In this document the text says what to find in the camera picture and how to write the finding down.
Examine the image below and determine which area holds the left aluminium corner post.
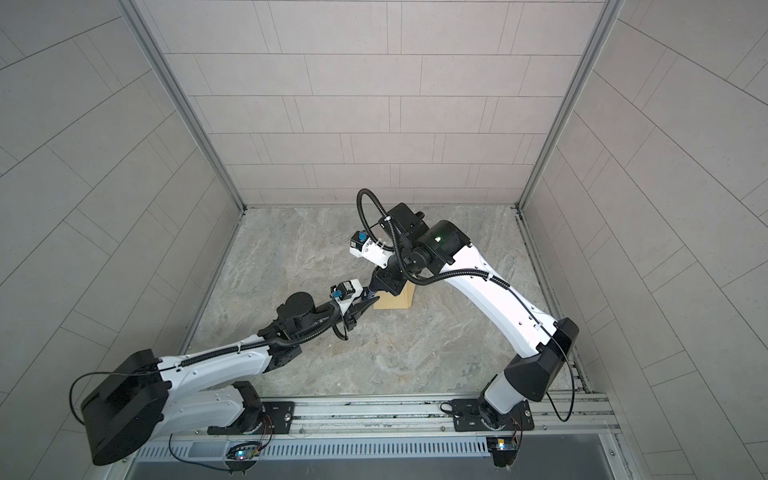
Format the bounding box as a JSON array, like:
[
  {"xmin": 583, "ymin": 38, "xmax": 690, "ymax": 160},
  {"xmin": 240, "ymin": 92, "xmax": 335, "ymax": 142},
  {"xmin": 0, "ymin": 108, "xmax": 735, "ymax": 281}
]
[{"xmin": 116, "ymin": 0, "xmax": 247, "ymax": 214}]

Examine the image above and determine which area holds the left green circuit board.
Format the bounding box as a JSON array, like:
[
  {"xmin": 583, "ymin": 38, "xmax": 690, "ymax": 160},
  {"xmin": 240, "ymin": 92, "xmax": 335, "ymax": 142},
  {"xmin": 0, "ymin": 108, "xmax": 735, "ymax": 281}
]
[{"xmin": 226, "ymin": 441, "xmax": 262, "ymax": 462}]

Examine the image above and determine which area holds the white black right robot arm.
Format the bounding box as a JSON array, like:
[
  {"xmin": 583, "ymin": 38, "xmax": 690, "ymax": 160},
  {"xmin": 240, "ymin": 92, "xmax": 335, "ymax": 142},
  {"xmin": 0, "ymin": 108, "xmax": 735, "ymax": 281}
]
[{"xmin": 350, "ymin": 188, "xmax": 579, "ymax": 430}]

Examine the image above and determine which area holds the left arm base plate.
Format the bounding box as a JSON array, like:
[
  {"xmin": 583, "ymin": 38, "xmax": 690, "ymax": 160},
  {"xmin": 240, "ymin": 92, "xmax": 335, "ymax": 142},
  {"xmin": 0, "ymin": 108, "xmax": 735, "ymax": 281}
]
[{"xmin": 207, "ymin": 401, "xmax": 295, "ymax": 435}]

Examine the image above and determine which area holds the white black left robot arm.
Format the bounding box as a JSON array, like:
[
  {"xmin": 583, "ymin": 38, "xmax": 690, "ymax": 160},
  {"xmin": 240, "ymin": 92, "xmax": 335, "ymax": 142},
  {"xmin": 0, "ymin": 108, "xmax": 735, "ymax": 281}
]
[{"xmin": 81, "ymin": 282, "xmax": 378, "ymax": 466}]

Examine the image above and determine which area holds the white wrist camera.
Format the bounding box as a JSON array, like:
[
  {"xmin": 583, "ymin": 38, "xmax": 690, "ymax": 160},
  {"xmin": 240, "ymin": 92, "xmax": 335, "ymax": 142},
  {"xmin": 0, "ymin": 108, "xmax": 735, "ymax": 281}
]
[
  {"xmin": 331, "ymin": 279, "xmax": 363, "ymax": 316},
  {"xmin": 349, "ymin": 231, "xmax": 391, "ymax": 269}
]

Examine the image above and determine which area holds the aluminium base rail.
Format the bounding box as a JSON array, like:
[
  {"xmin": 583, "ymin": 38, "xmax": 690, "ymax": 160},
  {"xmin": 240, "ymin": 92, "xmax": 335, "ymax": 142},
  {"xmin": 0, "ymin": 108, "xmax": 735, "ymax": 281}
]
[{"xmin": 133, "ymin": 387, "xmax": 620, "ymax": 443}]

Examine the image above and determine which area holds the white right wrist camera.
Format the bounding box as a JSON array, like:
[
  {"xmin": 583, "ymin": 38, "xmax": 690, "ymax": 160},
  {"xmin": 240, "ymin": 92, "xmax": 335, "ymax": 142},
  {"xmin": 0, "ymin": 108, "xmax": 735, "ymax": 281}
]
[{"xmin": 349, "ymin": 231, "xmax": 391, "ymax": 269}]

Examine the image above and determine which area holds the right green circuit board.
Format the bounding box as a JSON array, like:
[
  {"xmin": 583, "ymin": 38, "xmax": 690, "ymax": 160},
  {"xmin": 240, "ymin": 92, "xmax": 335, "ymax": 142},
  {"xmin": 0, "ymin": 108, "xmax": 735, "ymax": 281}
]
[{"xmin": 486, "ymin": 436, "xmax": 520, "ymax": 468}]

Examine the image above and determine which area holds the tan kraft envelope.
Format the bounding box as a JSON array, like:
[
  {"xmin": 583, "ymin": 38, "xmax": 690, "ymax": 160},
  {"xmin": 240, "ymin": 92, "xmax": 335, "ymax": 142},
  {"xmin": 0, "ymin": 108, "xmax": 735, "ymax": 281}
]
[{"xmin": 373, "ymin": 282, "xmax": 415, "ymax": 310}]

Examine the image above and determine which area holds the aluminium corner post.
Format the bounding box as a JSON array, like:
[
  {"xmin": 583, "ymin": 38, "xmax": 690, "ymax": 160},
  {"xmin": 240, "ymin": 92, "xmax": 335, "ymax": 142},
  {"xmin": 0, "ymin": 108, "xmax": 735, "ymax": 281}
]
[
  {"xmin": 116, "ymin": 0, "xmax": 247, "ymax": 214},
  {"xmin": 517, "ymin": 0, "xmax": 623, "ymax": 212}
]

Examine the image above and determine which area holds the right aluminium corner post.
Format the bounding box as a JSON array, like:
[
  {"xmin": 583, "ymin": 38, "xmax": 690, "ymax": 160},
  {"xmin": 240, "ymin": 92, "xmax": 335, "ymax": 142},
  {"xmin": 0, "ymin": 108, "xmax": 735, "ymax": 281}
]
[{"xmin": 517, "ymin": 0, "xmax": 623, "ymax": 212}]

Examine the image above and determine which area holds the green circuit board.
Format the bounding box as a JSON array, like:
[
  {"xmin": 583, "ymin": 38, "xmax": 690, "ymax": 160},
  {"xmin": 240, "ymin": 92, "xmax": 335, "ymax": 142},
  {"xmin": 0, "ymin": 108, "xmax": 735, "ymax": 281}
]
[
  {"xmin": 226, "ymin": 441, "xmax": 262, "ymax": 462},
  {"xmin": 486, "ymin": 436, "xmax": 520, "ymax": 468}
]

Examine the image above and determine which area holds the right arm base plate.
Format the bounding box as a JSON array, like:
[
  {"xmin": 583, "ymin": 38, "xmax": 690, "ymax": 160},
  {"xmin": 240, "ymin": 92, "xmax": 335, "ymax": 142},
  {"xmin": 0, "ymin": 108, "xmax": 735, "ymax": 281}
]
[{"xmin": 440, "ymin": 398, "xmax": 535, "ymax": 432}]

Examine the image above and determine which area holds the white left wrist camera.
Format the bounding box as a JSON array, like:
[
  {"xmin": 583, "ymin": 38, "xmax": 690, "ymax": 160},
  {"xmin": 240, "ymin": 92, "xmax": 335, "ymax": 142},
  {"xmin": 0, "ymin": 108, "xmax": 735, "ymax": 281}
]
[{"xmin": 331, "ymin": 279, "xmax": 363, "ymax": 316}]

